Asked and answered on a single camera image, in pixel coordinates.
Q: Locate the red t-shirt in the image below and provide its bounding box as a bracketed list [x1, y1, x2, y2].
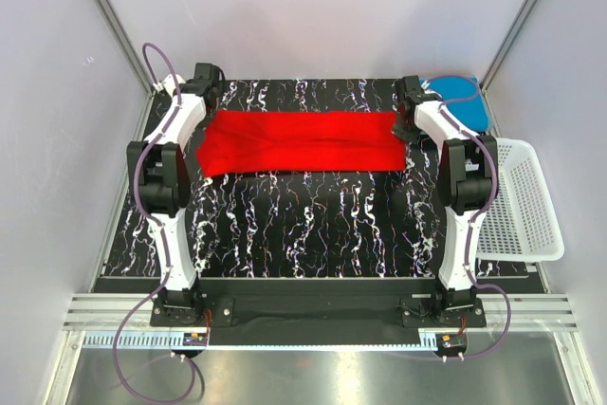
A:
[196, 110, 406, 177]

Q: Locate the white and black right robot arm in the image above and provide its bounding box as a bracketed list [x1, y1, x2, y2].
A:
[393, 75, 498, 326]

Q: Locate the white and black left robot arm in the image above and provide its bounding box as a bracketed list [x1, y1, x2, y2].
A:
[126, 63, 225, 325]

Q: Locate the folded blue t-shirt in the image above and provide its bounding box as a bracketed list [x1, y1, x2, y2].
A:
[420, 74, 491, 133]

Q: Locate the white plastic laundry basket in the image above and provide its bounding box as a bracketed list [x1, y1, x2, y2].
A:
[477, 138, 564, 263]

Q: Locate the right small connector box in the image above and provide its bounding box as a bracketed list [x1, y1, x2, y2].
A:
[437, 334, 468, 356]

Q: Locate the small connector box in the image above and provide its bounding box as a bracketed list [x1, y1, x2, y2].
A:
[183, 332, 209, 346]
[437, 334, 468, 356]

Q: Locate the left small connector box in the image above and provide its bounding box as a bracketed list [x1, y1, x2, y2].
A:
[183, 332, 209, 346]

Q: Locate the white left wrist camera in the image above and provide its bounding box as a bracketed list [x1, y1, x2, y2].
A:
[153, 74, 186, 97]

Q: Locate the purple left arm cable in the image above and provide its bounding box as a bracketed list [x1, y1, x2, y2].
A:
[111, 43, 205, 401]

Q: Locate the left aluminium corner post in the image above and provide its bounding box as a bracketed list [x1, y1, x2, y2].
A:
[94, 0, 152, 94]

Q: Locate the aluminium corner post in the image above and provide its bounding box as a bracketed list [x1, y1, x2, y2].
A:
[479, 0, 570, 91]
[94, 0, 152, 94]

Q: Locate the right aluminium corner post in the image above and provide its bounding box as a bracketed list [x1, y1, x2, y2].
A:
[479, 0, 570, 91]

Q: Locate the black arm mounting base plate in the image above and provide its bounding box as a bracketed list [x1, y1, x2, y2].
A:
[151, 278, 487, 347]

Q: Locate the aluminium frame rail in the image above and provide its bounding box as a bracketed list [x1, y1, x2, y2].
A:
[63, 294, 578, 352]

